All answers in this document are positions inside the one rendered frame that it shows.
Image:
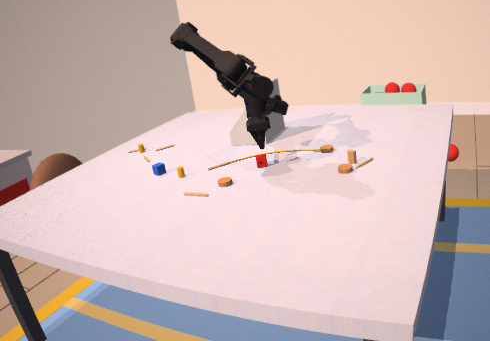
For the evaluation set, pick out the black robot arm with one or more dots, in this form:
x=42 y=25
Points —
x=231 y=69

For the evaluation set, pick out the blue cube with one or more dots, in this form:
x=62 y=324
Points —
x=159 y=169

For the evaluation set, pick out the yellow cylinder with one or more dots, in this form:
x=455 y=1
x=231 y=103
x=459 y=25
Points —
x=181 y=172

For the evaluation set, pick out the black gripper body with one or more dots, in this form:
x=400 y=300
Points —
x=256 y=109

